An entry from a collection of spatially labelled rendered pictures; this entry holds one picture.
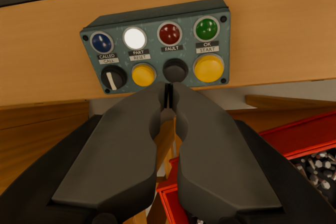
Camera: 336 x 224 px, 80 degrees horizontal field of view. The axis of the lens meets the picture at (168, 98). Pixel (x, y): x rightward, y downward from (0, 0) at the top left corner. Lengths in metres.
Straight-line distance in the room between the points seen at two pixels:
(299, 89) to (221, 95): 0.39
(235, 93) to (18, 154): 1.02
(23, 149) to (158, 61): 0.85
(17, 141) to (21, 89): 0.64
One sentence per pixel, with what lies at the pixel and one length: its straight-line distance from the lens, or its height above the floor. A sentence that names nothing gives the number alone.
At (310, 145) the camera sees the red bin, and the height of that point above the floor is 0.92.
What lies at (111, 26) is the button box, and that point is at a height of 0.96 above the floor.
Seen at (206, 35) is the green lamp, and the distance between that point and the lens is 0.20.
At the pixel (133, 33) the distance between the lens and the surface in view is 0.21.
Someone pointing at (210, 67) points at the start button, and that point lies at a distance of 0.21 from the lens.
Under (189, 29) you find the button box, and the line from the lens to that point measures 0.20.
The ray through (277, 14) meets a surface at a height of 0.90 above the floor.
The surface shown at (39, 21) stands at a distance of 0.34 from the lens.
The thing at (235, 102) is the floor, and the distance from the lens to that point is 1.16.
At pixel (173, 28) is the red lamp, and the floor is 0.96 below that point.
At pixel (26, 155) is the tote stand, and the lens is 1.02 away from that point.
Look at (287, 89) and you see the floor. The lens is 1.23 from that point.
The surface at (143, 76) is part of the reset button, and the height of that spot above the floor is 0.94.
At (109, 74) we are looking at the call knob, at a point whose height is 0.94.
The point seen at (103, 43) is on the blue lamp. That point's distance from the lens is 0.22.
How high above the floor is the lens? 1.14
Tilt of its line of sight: 80 degrees down
